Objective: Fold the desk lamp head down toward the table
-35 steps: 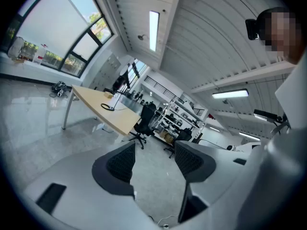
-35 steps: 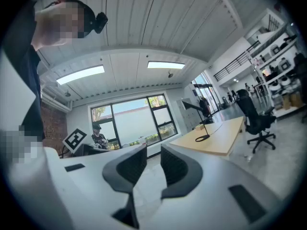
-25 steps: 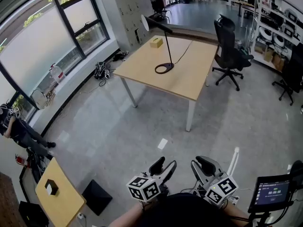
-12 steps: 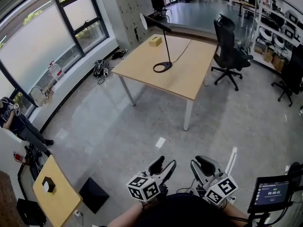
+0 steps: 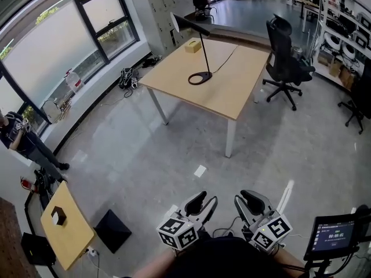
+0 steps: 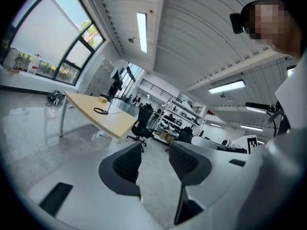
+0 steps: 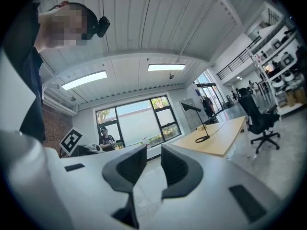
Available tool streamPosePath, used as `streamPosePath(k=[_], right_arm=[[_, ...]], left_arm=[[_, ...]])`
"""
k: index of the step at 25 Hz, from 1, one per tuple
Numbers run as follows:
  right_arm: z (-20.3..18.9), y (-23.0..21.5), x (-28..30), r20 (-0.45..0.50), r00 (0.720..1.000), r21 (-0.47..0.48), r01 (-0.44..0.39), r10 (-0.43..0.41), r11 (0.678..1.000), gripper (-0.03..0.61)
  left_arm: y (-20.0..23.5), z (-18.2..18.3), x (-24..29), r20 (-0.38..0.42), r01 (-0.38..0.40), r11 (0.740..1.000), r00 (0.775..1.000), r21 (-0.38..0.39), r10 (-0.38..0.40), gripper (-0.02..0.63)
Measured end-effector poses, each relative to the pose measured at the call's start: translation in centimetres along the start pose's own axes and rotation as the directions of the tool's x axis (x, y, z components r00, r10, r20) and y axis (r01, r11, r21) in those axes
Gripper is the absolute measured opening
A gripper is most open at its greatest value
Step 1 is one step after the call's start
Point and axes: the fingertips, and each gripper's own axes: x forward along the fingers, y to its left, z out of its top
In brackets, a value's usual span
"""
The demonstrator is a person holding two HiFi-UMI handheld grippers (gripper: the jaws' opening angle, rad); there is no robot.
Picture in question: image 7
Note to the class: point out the black office chair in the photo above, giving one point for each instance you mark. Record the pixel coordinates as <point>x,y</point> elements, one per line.
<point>255,118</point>

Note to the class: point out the person's head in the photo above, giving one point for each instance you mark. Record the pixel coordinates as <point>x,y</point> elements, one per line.
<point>64,25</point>

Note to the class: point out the light wooden table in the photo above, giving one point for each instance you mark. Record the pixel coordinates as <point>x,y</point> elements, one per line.
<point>223,138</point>

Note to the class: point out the black stair railing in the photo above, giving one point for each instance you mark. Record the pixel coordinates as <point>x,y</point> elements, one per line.
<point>237,59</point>

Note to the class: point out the white storage shelf rack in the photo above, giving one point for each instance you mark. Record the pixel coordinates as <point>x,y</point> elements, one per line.
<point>280,80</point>

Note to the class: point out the large black-framed window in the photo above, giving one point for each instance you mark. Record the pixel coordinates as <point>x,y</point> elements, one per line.
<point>141,122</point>

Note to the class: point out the black head-worn camera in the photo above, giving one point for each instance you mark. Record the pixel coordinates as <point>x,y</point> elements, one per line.
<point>102,26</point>

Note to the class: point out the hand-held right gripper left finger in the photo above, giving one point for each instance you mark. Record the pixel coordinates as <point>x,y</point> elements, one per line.
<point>120,176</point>

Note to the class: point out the black desk lamp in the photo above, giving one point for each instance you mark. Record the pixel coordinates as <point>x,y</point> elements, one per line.
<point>204,126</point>

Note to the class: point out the long ceiling light panel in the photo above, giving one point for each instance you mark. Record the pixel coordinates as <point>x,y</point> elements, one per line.
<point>166,67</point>
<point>84,80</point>

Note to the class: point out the small beige box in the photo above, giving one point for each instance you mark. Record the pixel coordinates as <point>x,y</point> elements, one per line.
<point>201,128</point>

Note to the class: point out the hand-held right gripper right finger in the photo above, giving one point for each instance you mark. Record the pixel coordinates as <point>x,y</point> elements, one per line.
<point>189,176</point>

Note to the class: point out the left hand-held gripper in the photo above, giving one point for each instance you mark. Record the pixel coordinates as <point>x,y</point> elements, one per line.
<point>71,141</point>

